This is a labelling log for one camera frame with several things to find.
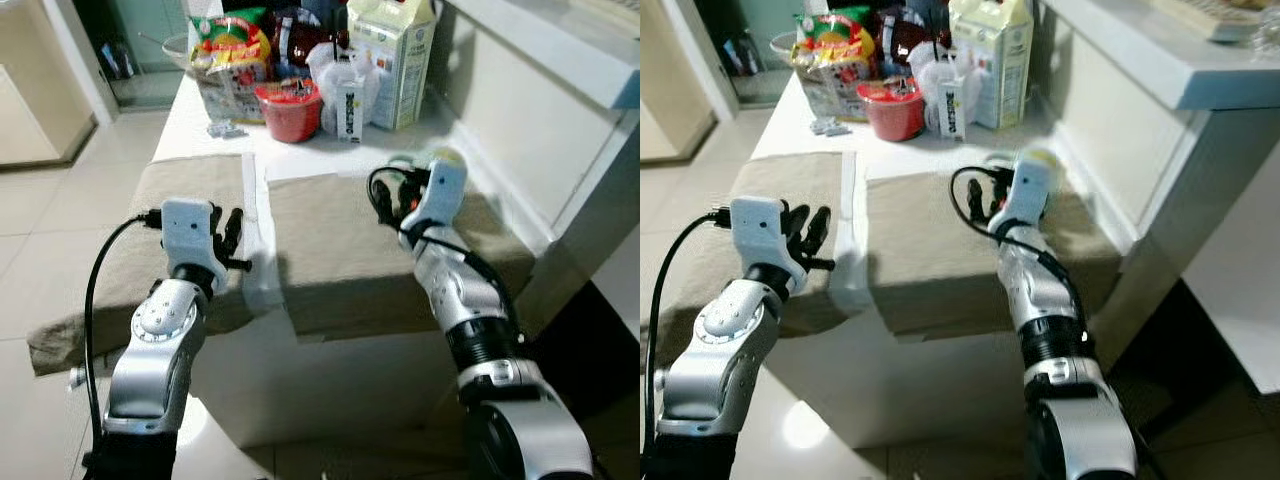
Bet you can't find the small white printed box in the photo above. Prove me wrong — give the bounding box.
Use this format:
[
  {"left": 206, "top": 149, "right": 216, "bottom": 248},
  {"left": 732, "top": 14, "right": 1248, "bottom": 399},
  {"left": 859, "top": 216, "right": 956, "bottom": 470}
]
[
  {"left": 337, "top": 82, "right": 364, "bottom": 144},
  {"left": 938, "top": 80, "right": 967, "bottom": 142}
]

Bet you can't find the clear plastic bag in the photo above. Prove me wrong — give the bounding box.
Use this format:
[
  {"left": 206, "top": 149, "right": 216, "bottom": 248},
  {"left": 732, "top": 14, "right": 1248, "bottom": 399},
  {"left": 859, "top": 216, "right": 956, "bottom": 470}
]
[
  {"left": 908, "top": 40, "right": 978, "bottom": 133},
  {"left": 305, "top": 40, "right": 383, "bottom": 133}
]

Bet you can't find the beige wooden cabinet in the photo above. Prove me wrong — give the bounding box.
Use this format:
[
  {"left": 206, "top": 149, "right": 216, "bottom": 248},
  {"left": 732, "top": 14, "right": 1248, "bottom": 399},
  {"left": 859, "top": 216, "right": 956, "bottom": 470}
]
[
  {"left": 0, "top": 0, "right": 97, "bottom": 169},
  {"left": 640, "top": 0, "right": 717, "bottom": 164}
]

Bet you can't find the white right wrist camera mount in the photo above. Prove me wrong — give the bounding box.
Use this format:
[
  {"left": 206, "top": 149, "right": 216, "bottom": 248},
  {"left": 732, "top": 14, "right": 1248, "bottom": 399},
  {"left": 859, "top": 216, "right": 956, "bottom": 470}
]
[
  {"left": 988, "top": 150, "right": 1059, "bottom": 237},
  {"left": 405, "top": 150, "right": 469, "bottom": 237}
]

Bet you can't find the white counter cabinet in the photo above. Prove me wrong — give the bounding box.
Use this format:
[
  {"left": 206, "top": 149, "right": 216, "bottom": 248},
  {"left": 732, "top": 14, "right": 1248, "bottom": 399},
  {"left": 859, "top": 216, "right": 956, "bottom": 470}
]
[
  {"left": 1035, "top": 0, "right": 1280, "bottom": 397},
  {"left": 430, "top": 0, "right": 641, "bottom": 333}
]

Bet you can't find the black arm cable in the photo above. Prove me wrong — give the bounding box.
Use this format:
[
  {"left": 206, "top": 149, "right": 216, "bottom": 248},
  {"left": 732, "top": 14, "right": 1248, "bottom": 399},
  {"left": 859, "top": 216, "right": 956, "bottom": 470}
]
[
  {"left": 84, "top": 212, "right": 163, "bottom": 451},
  {"left": 950, "top": 165, "right": 1093, "bottom": 343},
  {"left": 645, "top": 210, "right": 734, "bottom": 451},
  {"left": 367, "top": 165, "right": 523, "bottom": 343}
]

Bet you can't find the yellow green snack bag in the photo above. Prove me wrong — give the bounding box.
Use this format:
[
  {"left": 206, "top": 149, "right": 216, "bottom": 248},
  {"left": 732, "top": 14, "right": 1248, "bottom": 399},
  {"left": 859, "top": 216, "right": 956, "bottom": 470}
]
[
  {"left": 188, "top": 8, "right": 274, "bottom": 83},
  {"left": 790, "top": 7, "right": 877, "bottom": 81}
]

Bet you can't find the white printed food box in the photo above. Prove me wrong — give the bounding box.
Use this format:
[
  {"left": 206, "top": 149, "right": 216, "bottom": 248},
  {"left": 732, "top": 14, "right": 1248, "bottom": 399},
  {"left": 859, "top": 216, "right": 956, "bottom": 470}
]
[
  {"left": 800, "top": 68, "right": 867, "bottom": 124},
  {"left": 198, "top": 68, "right": 267, "bottom": 127}
]

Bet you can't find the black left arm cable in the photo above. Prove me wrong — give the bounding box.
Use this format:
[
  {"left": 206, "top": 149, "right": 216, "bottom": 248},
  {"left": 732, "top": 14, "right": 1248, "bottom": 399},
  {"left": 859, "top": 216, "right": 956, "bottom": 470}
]
[
  {"left": 84, "top": 212, "right": 163, "bottom": 451},
  {"left": 645, "top": 210, "right": 734, "bottom": 451}
]

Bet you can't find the dark red snack bag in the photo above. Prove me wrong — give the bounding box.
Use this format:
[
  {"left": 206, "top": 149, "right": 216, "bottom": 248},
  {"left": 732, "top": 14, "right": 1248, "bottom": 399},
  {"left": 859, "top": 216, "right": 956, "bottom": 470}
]
[
  {"left": 268, "top": 8, "right": 348, "bottom": 73},
  {"left": 872, "top": 7, "right": 951, "bottom": 69}
]

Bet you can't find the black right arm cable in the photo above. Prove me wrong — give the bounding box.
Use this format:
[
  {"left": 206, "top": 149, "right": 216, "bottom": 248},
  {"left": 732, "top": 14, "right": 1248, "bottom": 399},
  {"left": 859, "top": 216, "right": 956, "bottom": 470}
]
[
  {"left": 950, "top": 165, "right": 1093, "bottom": 343},
  {"left": 367, "top": 165, "right": 523, "bottom": 343}
]

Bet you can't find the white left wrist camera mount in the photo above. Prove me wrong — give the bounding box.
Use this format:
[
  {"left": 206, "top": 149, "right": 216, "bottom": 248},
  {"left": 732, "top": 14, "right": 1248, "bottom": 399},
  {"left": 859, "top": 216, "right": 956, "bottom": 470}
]
[
  {"left": 160, "top": 197, "right": 227, "bottom": 283},
  {"left": 730, "top": 196, "right": 809, "bottom": 283}
]

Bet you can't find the red instant noodle bowl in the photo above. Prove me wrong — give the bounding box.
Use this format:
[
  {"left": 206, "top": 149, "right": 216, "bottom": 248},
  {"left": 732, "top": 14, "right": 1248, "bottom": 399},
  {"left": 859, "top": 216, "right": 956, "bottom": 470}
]
[
  {"left": 857, "top": 77, "right": 927, "bottom": 143},
  {"left": 254, "top": 79, "right": 324, "bottom": 144}
]

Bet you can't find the white milk carton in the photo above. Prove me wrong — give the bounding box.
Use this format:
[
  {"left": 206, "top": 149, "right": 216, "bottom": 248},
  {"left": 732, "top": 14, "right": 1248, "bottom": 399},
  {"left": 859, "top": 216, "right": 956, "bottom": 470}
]
[
  {"left": 346, "top": 0, "right": 439, "bottom": 132},
  {"left": 947, "top": 0, "right": 1037, "bottom": 132}
]

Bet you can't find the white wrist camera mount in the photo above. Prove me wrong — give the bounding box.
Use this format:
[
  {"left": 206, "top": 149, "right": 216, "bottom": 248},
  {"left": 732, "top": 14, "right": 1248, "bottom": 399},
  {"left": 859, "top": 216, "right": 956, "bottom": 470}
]
[
  {"left": 160, "top": 197, "right": 227, "bottom": 283},
  {"left": 730, "top": 196, "right": 809, "bottom": 283},
  {"left": 988, "top": 150, "right": 1059, "bottom": 237},
  {"left": 405, "top": 150, "right": 469, "bottom": 237}
]

